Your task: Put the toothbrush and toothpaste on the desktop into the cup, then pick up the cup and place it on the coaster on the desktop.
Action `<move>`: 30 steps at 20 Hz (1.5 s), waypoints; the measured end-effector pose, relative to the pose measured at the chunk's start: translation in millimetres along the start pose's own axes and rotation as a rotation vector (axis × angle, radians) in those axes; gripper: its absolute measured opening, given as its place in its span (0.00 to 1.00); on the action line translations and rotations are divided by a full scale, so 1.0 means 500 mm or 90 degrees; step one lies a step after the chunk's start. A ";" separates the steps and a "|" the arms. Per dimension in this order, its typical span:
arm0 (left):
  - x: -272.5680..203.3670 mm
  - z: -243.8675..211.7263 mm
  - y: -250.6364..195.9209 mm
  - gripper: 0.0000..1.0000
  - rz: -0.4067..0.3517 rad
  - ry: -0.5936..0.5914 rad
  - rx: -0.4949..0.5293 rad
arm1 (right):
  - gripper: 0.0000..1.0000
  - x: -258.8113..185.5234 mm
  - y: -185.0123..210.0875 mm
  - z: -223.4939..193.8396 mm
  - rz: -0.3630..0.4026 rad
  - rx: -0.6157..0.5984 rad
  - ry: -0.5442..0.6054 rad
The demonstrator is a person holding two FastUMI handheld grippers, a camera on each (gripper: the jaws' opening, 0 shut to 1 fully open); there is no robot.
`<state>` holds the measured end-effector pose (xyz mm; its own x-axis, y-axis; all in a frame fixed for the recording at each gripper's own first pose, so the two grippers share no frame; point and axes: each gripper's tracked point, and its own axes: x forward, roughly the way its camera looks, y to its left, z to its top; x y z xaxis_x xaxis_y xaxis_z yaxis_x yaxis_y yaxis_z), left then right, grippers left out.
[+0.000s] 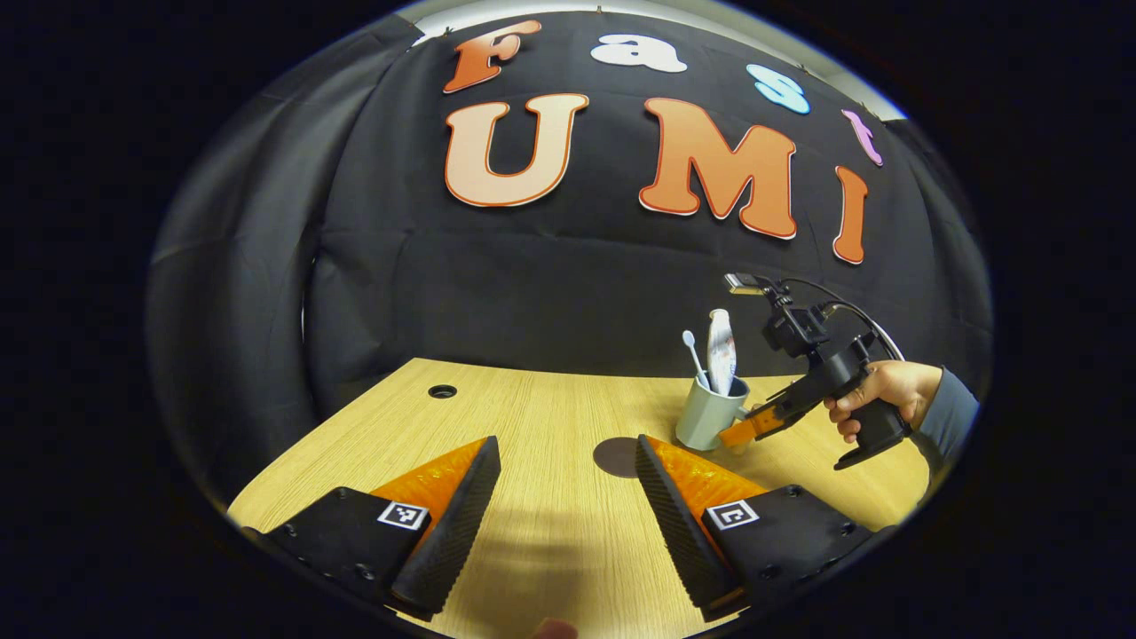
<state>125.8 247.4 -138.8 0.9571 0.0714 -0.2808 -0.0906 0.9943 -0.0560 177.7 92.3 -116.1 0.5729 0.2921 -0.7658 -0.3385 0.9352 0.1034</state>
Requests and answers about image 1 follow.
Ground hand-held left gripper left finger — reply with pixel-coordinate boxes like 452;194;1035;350
241;435;503;622

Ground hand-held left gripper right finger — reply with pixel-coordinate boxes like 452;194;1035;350
635;434;895;624

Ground pale green cup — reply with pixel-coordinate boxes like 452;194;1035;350
675;375;752;453

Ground white toothpaste tube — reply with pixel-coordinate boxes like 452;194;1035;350
706;307;738;398

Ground dark brown round coaster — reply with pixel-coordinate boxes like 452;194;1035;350
592;436;643;480

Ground white toothbrush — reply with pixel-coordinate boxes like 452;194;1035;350
681;329;712;392

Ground wooden desktop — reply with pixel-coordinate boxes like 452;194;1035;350
226;357;933;639

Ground black backdrop cloth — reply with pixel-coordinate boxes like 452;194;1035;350
146;9;995;498

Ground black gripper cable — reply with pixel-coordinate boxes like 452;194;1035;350
781;277;906;363

